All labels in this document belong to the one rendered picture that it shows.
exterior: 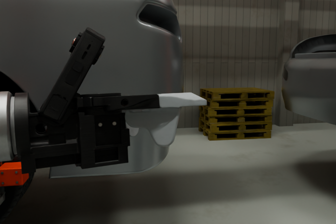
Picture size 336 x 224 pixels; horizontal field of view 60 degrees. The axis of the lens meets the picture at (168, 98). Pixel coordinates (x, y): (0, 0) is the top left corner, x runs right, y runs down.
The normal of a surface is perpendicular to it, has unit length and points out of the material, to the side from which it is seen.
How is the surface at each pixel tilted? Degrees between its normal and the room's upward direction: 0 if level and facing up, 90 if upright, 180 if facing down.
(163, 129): 84
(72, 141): 37
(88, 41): 83
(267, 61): 90
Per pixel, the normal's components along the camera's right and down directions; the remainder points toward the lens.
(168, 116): -0.17, 0.01
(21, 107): 0.30, -0.57
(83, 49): 0.39, 0.00
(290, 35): 0.16, 0.12
